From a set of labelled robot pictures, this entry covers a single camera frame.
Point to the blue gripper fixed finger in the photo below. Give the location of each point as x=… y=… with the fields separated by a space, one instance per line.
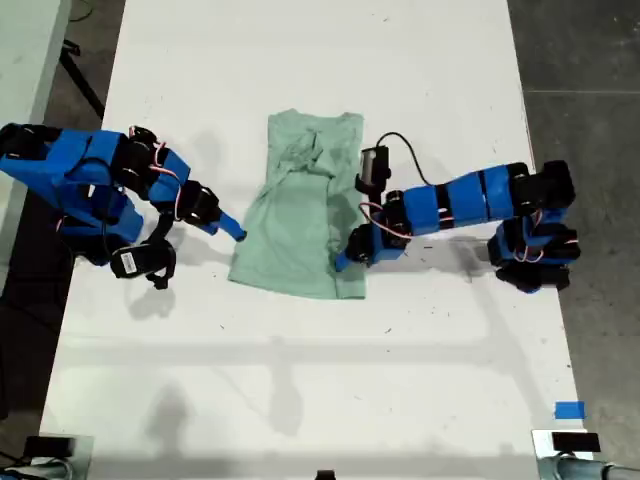
x=385 y=257
x=210 y=228

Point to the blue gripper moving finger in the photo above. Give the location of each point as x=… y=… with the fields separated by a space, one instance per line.
x=343 y=262
x=232 y=226

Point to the pale green t-shirt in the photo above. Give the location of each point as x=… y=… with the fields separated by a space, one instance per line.
x=290 y=235

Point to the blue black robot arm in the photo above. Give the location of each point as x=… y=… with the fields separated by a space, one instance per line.
x=80 y=150
x=465 y=200

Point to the black stand leg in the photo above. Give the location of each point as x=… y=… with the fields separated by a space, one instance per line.
x=82 y=86

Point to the small black knob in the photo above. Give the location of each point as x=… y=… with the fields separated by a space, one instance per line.
x=325 y=475

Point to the pale side table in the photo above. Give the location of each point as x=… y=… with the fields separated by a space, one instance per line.
x=25 y=50

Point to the blue tape strip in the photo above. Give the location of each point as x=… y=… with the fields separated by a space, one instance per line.
x=570 y=410

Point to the small black box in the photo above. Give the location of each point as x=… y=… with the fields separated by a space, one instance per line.
x=47 y=446
x=575 y=442

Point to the grey blue rounded object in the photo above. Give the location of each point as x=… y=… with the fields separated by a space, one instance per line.
x=575 y=470
x=45 y=471

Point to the black silver camera box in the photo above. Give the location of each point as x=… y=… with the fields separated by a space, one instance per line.
x=375 y=165

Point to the black camera box with label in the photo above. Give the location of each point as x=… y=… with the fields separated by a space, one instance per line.
x=130 y=260

